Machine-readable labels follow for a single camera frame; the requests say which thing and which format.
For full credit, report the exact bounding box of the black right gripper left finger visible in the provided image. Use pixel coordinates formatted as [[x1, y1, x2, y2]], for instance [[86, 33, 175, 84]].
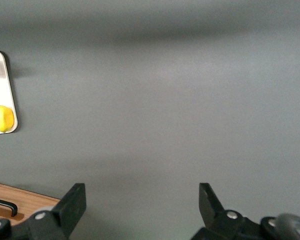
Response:
[[0, 183, 87, 240]]

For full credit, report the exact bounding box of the white rectangular tray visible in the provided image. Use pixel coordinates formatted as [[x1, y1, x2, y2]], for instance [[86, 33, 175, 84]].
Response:
[[0, 49, 19, 136]]

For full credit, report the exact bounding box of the black metal drawer handle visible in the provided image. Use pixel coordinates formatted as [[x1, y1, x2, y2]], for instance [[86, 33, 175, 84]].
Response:
[[0, 196, 18, 217]]

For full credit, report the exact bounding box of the wooden drawer front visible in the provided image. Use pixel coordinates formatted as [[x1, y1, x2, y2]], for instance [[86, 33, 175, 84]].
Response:
[[0, 183, 60, 226]]

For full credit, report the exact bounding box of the yellow lemon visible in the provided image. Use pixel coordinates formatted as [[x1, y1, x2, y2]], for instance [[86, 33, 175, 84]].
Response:
[[0, 105, 15, 133]]

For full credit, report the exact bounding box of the wooden two-drawer cabinet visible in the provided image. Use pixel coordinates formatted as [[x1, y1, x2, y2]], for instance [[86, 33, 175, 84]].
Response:
[[0, 181, 61, 227]]

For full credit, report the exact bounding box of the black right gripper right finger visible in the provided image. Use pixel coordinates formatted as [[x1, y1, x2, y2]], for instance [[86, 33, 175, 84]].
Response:
[[191, 182, 263, 240]]

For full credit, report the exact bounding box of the grey translucent cable tube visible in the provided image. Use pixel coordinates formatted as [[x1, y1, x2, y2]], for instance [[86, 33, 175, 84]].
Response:
[[274, 213, 300, 240]]

